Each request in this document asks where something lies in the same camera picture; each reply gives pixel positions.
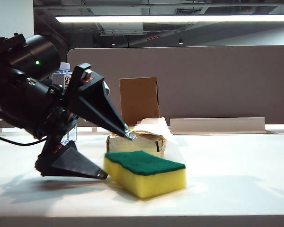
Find white tissue sheet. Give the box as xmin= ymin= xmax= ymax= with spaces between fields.
xmin=132 ymin=116 xmax=179 ymax=145

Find clear plastic water bottle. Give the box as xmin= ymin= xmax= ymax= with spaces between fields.
xmin=52 ymin=61 xmax=78 ymax=144

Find long ceiling light strip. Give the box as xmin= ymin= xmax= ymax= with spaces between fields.
xmin=55 ymin=14 xmax=284 ymax=23

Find gold tissue pack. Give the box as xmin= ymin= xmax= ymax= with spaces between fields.
xmin=106 ymin=126 xmax=168 ymax=159

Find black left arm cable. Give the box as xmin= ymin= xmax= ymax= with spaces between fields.
xmin=0 ymin=131 xmax=48 ymax=147

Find yellow sponge with green pad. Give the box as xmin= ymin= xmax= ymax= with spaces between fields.
xmin=103 ymin=149 xmax=187 ymax=199

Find upright brown cardboard box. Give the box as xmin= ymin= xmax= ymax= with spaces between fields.
xmin=119 ymin=76 xmax=161 ymax=126

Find grey desk cable flap lid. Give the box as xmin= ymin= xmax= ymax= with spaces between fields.
xmin=170 ymin=117 xmax=266 ymax=135

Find large brown desk divider panel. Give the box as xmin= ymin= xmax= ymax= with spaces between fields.
xmin=66 ymin=45 xmax=284 ymax=132

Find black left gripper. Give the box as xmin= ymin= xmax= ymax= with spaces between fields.
xmin=35 ymin=62 xmax=136 ymax=180

